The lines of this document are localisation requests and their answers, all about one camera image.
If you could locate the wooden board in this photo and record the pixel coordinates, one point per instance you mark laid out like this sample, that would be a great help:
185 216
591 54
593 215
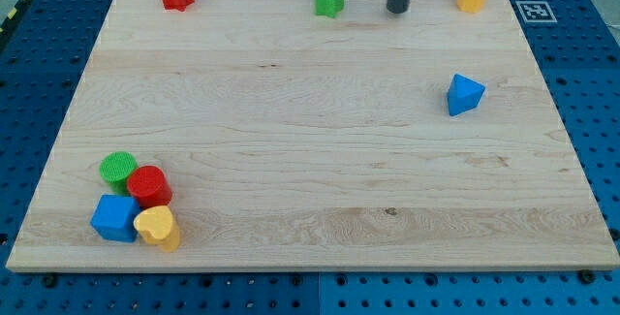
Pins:
296 142

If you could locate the blue triangle block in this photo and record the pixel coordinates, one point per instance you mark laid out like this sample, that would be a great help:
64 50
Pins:
464 94

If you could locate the red cylinder block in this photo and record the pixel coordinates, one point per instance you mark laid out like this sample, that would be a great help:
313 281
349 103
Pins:
149 186

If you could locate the yellow heart block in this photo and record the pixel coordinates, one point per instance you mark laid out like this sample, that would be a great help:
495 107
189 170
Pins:
158 226

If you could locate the green cylinder block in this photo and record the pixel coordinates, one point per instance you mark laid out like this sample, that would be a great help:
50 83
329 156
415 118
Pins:
115 170

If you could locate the blue cube block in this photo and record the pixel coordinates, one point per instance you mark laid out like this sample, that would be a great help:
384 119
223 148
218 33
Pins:
113 218

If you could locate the white fiducial marker tag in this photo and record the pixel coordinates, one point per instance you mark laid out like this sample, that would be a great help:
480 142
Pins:
534 11

